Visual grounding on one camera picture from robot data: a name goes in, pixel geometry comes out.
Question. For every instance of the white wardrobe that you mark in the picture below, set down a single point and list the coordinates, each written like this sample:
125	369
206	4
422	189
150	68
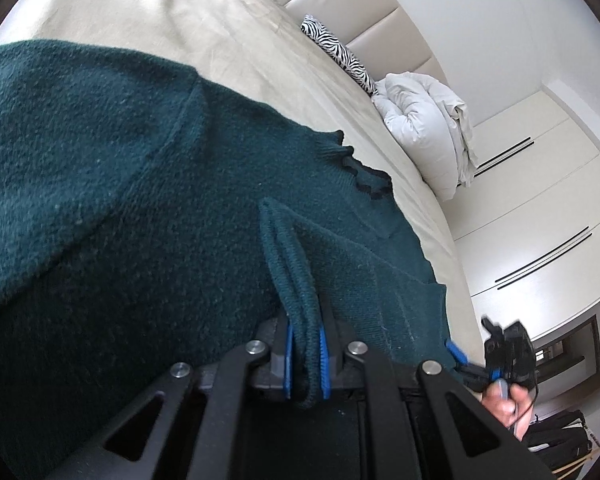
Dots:
528	227

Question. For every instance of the dark green knit sweater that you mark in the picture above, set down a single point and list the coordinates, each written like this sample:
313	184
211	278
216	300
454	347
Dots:
150	216

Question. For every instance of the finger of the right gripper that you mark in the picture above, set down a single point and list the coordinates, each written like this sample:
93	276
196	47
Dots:
456	352

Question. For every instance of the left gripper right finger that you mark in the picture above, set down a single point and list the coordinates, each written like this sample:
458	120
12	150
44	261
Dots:
418	422

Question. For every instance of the zebra print pillow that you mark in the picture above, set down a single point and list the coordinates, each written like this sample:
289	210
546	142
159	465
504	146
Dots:
338	52

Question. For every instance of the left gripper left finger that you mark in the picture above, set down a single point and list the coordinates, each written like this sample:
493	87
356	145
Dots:
186	425

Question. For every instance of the black bag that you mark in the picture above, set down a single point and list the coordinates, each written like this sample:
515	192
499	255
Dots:
560	439

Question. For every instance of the right hand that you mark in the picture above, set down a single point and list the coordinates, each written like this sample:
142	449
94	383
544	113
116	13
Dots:
511	405

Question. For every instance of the beige bed sheet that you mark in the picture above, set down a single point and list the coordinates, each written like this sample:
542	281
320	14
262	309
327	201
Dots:
252	48

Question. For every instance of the white folded duvet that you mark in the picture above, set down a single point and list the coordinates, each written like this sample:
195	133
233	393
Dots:
431	124

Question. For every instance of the beige padded headboard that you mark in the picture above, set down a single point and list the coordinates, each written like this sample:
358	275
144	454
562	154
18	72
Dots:
378	32

